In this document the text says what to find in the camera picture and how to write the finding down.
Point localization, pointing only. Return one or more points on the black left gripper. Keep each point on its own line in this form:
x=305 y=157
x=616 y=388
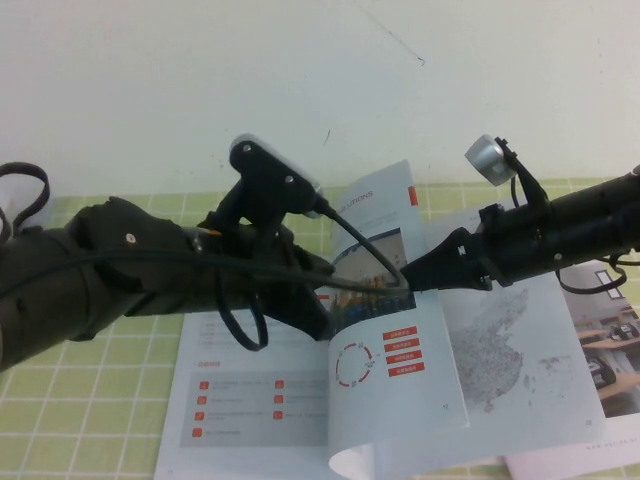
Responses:
x=240 y=265

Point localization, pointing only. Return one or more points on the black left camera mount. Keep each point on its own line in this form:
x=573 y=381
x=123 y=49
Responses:
x=270 y=185

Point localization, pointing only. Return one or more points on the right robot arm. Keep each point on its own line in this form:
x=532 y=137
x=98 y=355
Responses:
x=600 y=220

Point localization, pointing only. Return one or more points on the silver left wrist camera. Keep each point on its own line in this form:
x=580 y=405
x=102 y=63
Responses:
x=247 y=137

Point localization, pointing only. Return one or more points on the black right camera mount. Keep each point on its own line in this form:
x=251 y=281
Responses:
x=525 y=175

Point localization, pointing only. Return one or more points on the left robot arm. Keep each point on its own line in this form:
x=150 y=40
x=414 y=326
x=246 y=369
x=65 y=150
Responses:
x=75 y=280

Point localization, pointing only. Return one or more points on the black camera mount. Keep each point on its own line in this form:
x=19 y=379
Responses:
x=525 y=175
x=270 y=185

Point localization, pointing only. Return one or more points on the white product brochure book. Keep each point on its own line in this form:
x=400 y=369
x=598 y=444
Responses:
x=500 y=350

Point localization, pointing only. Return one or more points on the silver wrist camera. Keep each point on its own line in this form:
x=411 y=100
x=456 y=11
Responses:
x=247 y=137
x=487 y=157

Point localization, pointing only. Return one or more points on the green checked tablecloth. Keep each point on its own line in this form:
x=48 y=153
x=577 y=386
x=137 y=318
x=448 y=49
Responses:
x=100 y=400

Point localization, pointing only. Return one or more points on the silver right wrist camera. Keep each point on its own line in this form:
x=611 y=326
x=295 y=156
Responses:
x=487 y=157

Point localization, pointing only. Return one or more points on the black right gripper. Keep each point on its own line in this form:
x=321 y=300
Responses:
x=520 y=245

